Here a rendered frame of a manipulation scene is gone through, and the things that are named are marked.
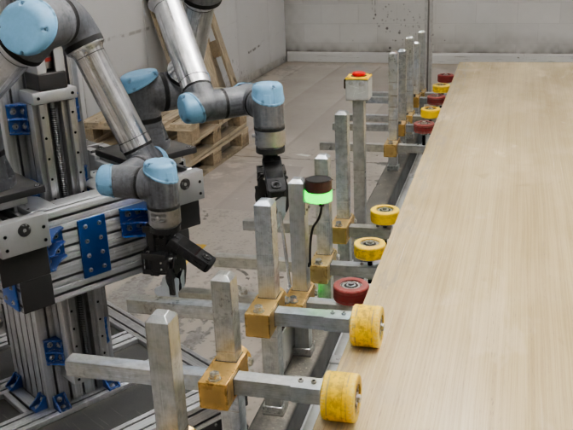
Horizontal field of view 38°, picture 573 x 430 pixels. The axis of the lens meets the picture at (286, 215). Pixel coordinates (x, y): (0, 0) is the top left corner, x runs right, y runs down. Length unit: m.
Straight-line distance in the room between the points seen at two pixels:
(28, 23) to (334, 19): 8.27
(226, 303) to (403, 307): 0.50
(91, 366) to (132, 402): 1.31
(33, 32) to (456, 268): 1.08
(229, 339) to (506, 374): 0.50
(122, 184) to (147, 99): 0.60
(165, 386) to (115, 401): 1.64
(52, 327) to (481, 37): 7.69
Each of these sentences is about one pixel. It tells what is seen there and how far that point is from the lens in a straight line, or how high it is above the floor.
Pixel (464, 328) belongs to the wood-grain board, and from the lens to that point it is 1.68.
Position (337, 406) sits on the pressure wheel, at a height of 0.95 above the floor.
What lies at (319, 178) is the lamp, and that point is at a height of 1.14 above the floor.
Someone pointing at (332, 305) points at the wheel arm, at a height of 0.86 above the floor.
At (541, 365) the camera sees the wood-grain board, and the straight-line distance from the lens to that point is 1.58.
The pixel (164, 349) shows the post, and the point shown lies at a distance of 1.15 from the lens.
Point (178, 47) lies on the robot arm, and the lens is 2.06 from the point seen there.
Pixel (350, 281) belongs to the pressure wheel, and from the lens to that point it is 1.86.
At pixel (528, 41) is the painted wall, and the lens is 9.72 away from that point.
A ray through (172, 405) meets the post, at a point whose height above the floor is 1.04.
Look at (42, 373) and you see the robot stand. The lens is 2.76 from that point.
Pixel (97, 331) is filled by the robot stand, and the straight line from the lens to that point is 2.68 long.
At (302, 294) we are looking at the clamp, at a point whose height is 0.87.
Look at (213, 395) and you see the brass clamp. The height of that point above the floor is 0.95.
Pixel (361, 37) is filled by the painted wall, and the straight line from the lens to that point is 9.96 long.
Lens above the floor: 1.68
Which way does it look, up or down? 20 degrees down
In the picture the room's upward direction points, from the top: 3 degrees counter-clockwise
